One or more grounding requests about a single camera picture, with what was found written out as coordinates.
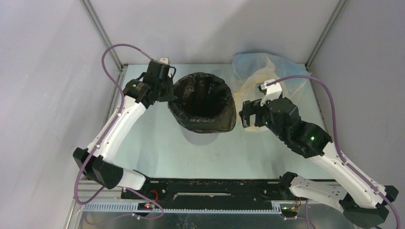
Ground black plastic trash bag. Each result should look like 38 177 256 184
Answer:
168 72 236 134

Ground grey plastic trash bin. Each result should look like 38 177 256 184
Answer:
181 127 220 146

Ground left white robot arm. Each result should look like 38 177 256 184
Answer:
73 57 174 199

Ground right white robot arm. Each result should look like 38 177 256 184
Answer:
239 98 398 229

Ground yellow translucent trash bag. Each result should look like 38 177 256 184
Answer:
234 61 288 132

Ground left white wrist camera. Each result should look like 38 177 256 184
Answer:
157 57 173 78

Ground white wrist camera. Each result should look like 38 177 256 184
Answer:
257 79 282 106
157 57 173 78

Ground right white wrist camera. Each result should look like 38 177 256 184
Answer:
257 79 282 106

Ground right aluminium frame post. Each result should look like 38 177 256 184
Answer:
305 0 348 70

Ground aluminium frame post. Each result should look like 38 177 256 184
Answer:
80 0 123 71
305 0 348 70

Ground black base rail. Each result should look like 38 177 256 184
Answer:
139 178 300 210

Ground left aluminium frame post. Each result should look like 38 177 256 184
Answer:
80 0 123 71

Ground grey slotted cable duct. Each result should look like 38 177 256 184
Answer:
83 201 281 214

